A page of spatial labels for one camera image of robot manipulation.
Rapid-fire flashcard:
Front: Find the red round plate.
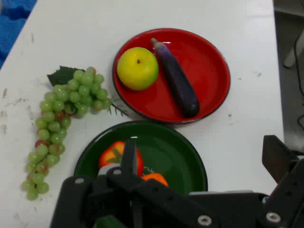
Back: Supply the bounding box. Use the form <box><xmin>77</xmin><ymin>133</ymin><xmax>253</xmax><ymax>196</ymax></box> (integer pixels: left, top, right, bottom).
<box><xmin>112</xmin><ymin>28</ymin><xmax>231</xmax><ymax>124</ymax></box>

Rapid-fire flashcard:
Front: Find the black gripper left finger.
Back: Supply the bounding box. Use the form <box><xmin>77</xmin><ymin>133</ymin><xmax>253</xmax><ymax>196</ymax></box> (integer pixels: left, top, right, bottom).
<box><xmin>49</xmin><ymin>138</ymin><xmax>223</xmax><ymax>228</ymax></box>

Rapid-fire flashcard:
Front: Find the yellow green toy apple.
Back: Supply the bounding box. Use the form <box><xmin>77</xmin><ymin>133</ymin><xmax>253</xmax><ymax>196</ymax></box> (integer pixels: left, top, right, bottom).
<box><xmin>116</xmin><ymin>47</ymin><xmax>159</xmax><ymax>91</ymax></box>

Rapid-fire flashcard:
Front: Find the red orange toy tomato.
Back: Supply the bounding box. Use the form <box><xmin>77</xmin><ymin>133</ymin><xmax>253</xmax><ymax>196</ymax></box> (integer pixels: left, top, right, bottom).
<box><xmin>98</xmin><ymin>141</ymin><xmax>145</xmax><ymax>178</ymax></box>

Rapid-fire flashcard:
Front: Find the black cable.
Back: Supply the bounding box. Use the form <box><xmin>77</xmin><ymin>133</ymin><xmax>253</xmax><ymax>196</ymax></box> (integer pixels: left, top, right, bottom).
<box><xmin>294</xmin><ymin>35</ymin><xmax>304</xmax><ymax>130</ymax></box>

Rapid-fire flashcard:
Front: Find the green toy grape bunch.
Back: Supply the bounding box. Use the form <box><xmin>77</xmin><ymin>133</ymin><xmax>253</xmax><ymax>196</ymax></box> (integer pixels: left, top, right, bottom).
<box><xmin>22</xmin><ymin>65</ymin><xmax>129</xmax><ymax>201</ymax></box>

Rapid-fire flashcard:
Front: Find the purple toy eggplant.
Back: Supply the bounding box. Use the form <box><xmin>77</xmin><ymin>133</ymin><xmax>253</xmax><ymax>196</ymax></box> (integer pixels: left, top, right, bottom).
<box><xmin>151</xmin><ymin>38</ymin><xmax>200</xmax><ymax>119</ymax></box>

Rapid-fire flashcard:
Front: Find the blue foam padding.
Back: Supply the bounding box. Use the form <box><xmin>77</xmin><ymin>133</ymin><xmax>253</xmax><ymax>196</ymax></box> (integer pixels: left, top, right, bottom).
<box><xmin>0</xmin><ymin>0</ymin><xmax>38</xmax><ymax>69</ymax></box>

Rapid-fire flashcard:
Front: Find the small orange toy fruit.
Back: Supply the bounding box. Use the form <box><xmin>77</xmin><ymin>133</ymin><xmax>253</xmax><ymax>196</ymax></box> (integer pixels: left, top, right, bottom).
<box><xmin>141</xmin><ymin>167</ymin><xmax>169</xmax><ymax>187</ymax></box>

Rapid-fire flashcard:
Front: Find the dark green round plate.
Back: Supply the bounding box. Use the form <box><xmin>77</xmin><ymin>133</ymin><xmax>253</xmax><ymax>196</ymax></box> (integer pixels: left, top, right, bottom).
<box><xmin>73</xmin><ymin>121</ymin><xmax>209</xmax><ymax>228</ymax></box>

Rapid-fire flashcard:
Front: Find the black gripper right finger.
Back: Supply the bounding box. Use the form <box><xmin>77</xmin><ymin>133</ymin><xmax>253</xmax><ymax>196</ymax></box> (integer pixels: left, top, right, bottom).
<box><xmin>256</xmin><ymin>134</ymin><xmax>304</xmax><ymax>228</ymax></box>

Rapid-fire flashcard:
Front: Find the grey chair leg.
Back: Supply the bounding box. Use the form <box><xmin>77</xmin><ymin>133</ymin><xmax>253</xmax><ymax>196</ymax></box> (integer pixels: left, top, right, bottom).
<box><xmin>283</xmin><ymin>30</ymin><xmax>304</xmax><ymax>69</ymax></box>

